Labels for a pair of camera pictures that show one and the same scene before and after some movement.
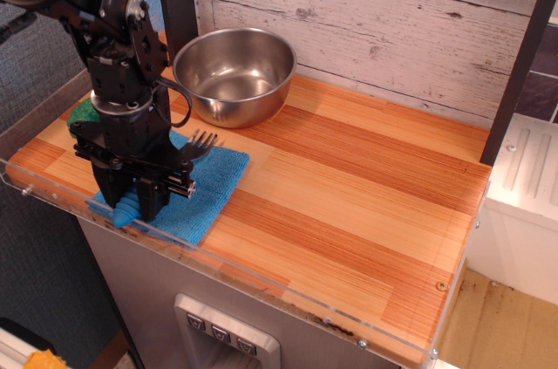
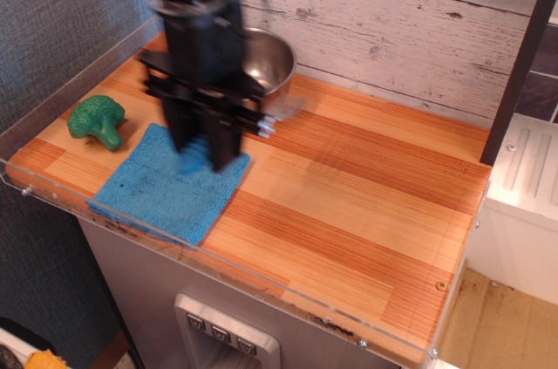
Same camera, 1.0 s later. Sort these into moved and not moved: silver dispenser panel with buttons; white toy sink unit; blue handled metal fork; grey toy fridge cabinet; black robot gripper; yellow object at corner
Moved: black robot gripper; blue handled metal fork
Not moved: white toy sink unit; grey toy fridge cabinet; yellow object at corner; silver dispenser panel with buttons
